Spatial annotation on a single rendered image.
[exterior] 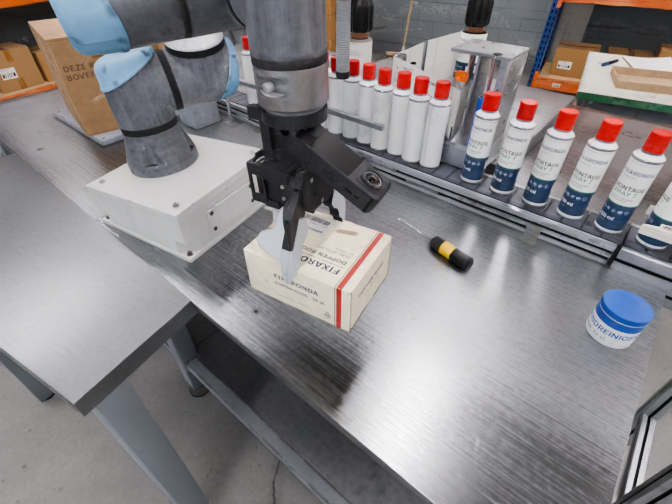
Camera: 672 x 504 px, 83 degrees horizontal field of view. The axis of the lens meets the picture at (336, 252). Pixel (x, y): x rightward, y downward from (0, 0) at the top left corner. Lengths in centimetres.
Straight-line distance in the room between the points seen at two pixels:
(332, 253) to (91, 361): 43
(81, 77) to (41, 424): 119
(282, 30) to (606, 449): 63
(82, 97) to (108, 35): 97
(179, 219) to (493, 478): 64
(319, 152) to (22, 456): 157
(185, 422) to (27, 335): 86
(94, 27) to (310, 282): 33
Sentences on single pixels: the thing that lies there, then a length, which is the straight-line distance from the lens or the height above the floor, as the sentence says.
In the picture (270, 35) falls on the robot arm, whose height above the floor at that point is 128.
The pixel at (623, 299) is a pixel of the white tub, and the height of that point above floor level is 90.
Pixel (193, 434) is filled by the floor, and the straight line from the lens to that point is 156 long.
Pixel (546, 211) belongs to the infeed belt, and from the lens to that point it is 95.
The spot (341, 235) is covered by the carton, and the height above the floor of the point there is 103.
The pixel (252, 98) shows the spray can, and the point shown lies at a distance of 140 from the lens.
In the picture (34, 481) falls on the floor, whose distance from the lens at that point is 172.
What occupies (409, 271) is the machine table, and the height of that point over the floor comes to 83.
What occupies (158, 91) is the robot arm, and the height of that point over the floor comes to 111.
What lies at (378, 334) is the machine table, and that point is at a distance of 66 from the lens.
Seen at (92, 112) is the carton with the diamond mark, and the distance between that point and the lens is 143.
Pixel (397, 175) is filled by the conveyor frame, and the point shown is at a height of 85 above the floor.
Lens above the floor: 136
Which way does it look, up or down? 41 degrees down
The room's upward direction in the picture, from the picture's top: straight up
